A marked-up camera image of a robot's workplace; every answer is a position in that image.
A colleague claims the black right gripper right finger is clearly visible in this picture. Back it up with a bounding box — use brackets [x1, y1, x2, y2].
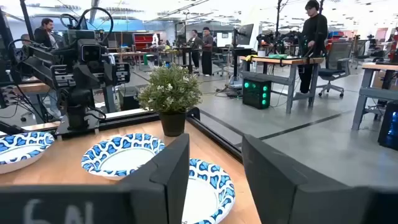
[241, 134, 371, 224]

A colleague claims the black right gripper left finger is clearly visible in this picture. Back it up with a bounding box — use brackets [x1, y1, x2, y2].
[119, 133, 190, 224]

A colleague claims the red cabinet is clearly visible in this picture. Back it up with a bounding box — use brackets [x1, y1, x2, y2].
[132, 32, 161, 51]

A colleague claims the green artificial plant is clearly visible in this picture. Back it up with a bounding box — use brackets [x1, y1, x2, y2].
[136, 63, 203, 114]

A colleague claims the black plant pot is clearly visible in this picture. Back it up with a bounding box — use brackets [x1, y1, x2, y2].
[158, 111, 187, 138]

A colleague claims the person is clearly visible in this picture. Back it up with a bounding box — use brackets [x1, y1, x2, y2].
[188, 29, 203, 71]
[201, 26, 215, 77]
[33, 17, 60, 50]
[297, 0, 330, 95]

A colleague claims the computer tower with green lights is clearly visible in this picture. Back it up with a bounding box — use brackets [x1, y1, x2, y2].
[242, 78, 272, 110]

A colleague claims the wooden desk with grey legs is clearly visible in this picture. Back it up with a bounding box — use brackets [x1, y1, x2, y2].
[239, 55, 326, 114]
[351, 62, 398, 131]

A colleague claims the computer tower with blue light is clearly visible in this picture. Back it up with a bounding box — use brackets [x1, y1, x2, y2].
[377, 101, 398, 152]

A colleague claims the black monitor on stand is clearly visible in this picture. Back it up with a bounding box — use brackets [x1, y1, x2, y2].
[234, 23, 255, 47]

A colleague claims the grey office chair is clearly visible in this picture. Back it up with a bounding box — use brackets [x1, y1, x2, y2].
[317, 41, 354, 98]

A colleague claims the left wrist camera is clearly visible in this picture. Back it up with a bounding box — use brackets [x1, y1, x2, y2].
[76, 39, 103, 63]

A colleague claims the black table edge frame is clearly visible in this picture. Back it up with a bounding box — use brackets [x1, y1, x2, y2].
[0, 107, 243, 162]

